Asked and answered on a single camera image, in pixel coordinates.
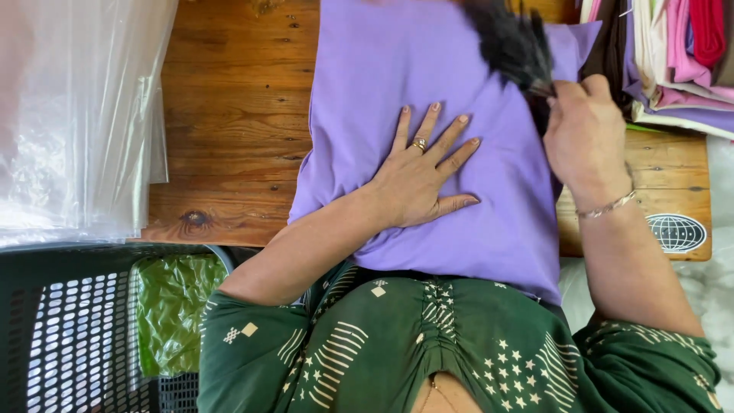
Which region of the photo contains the silver bracelet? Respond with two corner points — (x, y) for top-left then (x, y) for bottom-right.
(576, 190), (638, 220)

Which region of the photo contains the globe sticker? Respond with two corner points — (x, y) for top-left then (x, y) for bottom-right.
(646, 213), (708, 254)

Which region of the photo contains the green patterned dress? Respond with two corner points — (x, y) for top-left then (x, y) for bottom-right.
(196, 261), (723, 413)

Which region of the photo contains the purple garment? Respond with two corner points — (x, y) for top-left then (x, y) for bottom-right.
(288, 0), (603, 306)

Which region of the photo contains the pile of folded coloured garments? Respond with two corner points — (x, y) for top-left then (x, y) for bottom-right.
(579, 0), (734, 141)

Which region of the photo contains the black bristle brush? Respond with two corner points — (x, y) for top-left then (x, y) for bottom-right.
(462, 0), (557, 98)

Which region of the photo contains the stack of clear plastic bags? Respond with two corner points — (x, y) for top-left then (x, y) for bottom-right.
(0, 0), (180, 249)

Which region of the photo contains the person's left hand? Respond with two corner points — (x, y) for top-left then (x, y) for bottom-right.
(365, 102), (481, 229)

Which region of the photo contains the person's right hand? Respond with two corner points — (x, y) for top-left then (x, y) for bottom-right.
(542, 74), (633, 203)

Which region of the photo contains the dark green plastic basket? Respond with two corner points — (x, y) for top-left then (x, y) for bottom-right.
(0, 242), (235, 413)

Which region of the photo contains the thin gold necklace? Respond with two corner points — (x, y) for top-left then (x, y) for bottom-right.
(419, 376), (460, 413)

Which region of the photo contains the green packed garment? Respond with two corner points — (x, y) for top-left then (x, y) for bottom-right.
(131, 254), (229, 378)

